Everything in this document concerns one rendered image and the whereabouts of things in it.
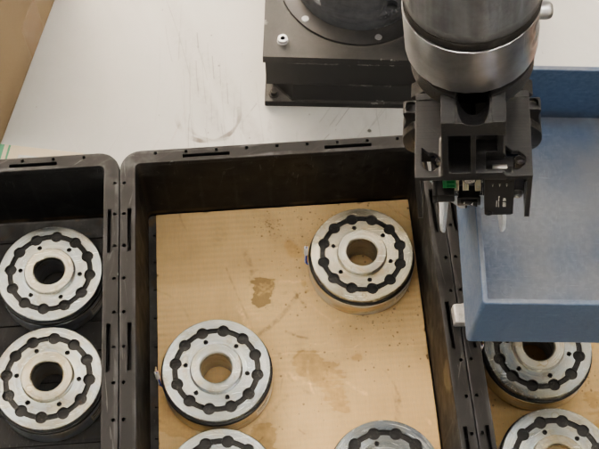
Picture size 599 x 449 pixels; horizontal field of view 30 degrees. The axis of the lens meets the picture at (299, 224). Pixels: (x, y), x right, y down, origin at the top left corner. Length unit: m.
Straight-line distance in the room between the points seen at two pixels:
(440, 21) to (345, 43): 0.72
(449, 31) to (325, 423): 0.55
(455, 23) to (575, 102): 0.36
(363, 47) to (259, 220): 0.27
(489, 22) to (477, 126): 0.08
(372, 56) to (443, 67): 0.69
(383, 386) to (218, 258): 0.21
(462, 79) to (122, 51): 0.87
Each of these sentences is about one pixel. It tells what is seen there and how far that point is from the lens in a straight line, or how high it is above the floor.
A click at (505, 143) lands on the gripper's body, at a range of 0.69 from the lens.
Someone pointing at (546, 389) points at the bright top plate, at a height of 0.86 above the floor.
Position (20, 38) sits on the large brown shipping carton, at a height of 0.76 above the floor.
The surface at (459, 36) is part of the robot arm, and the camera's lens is 0.59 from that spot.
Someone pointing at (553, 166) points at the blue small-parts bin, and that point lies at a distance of 0.92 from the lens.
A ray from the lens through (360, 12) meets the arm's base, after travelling 1.29.
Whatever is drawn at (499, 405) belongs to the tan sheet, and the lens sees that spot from 1.08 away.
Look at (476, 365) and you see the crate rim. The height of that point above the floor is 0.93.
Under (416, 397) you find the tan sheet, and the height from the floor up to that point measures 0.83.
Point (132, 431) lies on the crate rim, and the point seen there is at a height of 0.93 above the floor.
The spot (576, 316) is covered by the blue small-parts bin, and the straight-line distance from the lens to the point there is 0.81.
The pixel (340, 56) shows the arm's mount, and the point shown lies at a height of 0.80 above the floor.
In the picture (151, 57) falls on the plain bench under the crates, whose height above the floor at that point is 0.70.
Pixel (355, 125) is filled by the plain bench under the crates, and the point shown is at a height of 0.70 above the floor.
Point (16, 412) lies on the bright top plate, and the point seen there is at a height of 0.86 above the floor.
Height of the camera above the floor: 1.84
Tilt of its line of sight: 62 degrees down
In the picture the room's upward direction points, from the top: straight up
